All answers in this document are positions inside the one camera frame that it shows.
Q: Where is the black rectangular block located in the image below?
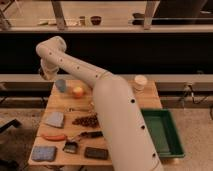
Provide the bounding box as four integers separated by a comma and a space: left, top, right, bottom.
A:
84, 147, 108, 160

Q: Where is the bunch of dark grapes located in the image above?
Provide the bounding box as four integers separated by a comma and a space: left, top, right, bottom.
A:
73, 115, 99, 128

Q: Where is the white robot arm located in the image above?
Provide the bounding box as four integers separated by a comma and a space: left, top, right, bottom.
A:
36, 36, 164, 171

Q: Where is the grey-blue sponge block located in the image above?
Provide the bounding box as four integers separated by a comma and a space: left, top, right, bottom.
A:
45, 112, 64, 128

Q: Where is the black-handled knife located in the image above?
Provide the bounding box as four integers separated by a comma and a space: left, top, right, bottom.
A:
67, 131, 103, 142

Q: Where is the orange carrot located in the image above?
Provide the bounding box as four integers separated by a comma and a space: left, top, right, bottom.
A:
41, 134, 67, 141

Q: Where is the dark bowl on shelf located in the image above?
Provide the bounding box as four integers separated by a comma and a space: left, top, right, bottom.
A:
90, 16, 102, 25

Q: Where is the dark object on shelf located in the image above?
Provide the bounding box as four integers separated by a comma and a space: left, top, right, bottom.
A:
132, 13, 144, 20

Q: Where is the small green can on shelf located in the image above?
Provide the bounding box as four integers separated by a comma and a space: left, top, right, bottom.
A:
79, 16, 86, 26

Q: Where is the wooden table board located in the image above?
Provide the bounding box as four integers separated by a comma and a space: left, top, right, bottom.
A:
28, 79, 183, 167

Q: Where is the blue-grey plastic cup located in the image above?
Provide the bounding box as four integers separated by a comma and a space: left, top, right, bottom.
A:
55, 79, 67, 93

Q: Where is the white paper cup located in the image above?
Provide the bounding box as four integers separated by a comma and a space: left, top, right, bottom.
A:
133, 75, 148, 92

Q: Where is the green plastic tray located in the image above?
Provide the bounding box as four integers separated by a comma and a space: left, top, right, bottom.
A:
141, 109, 185, 159

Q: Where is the orange apple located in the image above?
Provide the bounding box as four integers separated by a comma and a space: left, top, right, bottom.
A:
72, 86, 84, 98

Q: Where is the metal spoon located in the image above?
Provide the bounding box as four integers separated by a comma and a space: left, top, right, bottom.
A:
68, 107, 91, 112

